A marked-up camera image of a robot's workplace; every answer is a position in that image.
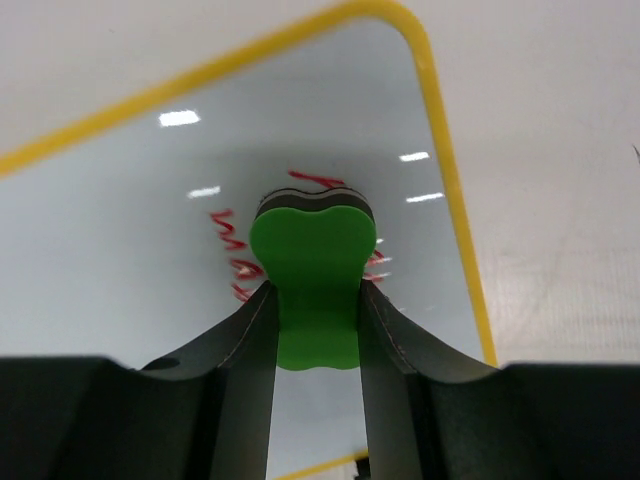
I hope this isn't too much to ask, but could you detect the green whiteboard eraser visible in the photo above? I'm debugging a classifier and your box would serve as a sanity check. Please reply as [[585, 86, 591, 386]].
[[249, 187, 377, 371]]

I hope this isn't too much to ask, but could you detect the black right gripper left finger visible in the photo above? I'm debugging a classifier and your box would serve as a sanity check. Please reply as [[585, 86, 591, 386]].
[[1, 283, 278, 479]]

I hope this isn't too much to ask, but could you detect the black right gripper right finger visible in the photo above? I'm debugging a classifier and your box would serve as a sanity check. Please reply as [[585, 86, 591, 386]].
[[358, 282, 639, 479]]

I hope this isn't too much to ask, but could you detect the black right whiteboard foot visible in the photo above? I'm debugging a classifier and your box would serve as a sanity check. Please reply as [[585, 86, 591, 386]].
[[353, 451, 371, 480]]

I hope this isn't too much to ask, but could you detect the small whiteboard with yellow frame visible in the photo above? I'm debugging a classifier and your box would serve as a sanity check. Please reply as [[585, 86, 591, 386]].
[[1, 1, 495, 479]]

